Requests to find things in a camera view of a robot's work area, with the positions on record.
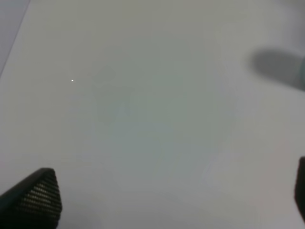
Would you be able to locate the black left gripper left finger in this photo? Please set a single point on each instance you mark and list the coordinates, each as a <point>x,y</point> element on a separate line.
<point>33,203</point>

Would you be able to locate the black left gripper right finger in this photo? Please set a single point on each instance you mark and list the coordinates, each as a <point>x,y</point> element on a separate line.
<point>300,187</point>

